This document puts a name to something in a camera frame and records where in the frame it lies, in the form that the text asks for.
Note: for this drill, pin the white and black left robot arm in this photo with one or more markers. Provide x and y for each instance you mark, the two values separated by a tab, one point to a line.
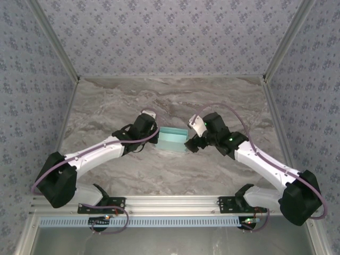
58	183

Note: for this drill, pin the aluminium mounting rail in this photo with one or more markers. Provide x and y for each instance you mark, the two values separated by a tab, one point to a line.
170	204

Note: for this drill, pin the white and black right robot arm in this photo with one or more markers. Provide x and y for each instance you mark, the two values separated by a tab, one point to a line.
297	204

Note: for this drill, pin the light blue paper box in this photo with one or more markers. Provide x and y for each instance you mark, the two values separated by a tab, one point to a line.
170	140

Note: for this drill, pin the grey metal sheet panel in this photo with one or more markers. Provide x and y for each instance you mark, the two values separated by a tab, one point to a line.
170	241

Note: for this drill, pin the aluminium side rail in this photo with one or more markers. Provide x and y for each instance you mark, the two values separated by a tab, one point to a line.
66	119
276	119

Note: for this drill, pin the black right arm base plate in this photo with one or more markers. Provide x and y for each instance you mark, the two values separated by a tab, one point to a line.
228	205

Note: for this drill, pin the aluminium frame post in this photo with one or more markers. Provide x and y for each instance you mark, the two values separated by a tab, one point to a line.
288	40
57	40

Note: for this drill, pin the small controller board with LED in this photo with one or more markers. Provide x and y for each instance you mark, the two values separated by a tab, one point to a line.
99	220
248	221

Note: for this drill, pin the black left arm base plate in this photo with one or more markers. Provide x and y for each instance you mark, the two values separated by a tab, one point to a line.
117	205

